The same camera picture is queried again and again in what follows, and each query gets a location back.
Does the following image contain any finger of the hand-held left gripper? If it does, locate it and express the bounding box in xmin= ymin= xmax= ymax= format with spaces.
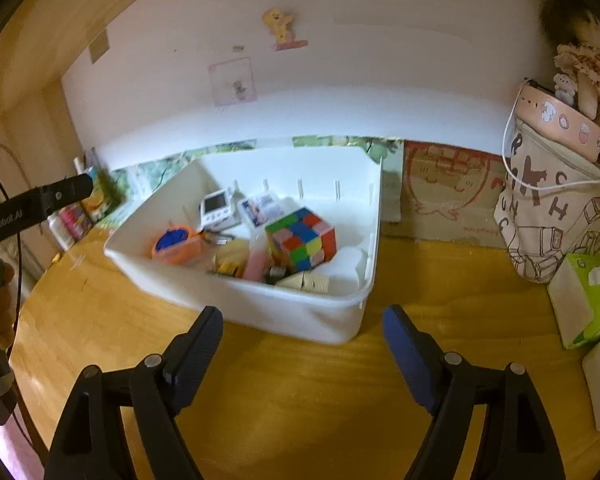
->
xmin=40 ymin=173 xmax=95 ymax=214

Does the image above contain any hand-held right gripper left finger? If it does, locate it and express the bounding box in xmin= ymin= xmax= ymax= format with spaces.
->
xmin=42 ymin=306 xmax=224 ymax=480

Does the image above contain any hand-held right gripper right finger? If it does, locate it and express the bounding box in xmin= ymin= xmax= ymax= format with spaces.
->
xmin=381 ymin=304 xmax=566 ymax=480

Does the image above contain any white plastic storage bin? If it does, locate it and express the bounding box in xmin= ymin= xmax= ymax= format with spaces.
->
xmin=103 ymin=152 xmax=385 ymax=345

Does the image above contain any pink correction tape dispenser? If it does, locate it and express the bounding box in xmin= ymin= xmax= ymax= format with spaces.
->
xmin=242 ymin=247 xmax=269 ymax=281

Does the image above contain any white plastic device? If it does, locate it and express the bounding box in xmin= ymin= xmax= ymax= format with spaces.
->
xmin=329 ymin=247 xmax=369 ymax=297

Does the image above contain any orange blue tape measure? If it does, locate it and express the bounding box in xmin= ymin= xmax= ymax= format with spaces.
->
xmin=152 ymin=224 xmax=207 ymax=266

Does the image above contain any white digital camera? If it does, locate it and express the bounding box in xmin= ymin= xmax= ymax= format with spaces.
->
xmin=199 ymin=188 xmax=237 ymax=229

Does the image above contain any blue label floss box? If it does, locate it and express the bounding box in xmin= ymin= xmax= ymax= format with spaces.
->
xmin=238 ymin=192 xmax=286 ymax=229

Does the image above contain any person's left hand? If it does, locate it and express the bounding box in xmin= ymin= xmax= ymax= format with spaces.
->
xmin=0 ymin=262 xmax=16 ymax=352

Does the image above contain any yellow packet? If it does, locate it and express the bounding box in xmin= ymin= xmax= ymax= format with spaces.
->
xmin=82 ymin=164 xmax=122 ymax=222

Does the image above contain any brown tape patch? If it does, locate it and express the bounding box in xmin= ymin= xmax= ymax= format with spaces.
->
xmin=88 ymin=29 xmax=110 ymax=64

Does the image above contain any multicoloured puzzle cube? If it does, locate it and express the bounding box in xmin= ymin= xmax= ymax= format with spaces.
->
xmin=264 ymin=207 xmax=337 ymax=272

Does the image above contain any green tissue pack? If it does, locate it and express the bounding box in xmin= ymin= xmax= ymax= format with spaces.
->
xmin=547 ymin=253 xmax=600 ymax=350

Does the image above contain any beige printed tote bag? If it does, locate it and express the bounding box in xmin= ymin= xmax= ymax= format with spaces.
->
xmin=493 ymin=110 xmax=600 ymax=284

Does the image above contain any pink round tin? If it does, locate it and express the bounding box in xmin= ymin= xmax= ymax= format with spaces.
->
xmin=512 ymin=82 xmax=600 ymax=162

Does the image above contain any beige plush doll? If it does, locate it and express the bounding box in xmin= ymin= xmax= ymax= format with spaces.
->
xmin=539 ymin=0 xmax=600 ymax=134

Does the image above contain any orange cartoon wall poster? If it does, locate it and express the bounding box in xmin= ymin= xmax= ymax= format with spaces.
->
xmin=402 ymin=140 xmax=507 ymax=249

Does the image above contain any pink paper wall sticker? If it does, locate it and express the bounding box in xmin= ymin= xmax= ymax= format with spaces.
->
xmin=208 ymin=57 xmax=257 ymax=107

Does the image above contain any white cord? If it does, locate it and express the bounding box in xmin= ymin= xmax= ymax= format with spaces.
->
xmin=501 ymin=109 xmax=600 ymax=197

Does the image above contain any yellow bear wall sticker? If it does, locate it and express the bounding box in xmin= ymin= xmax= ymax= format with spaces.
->
xmin=262 ymin=7 xmax=309 ymax=52

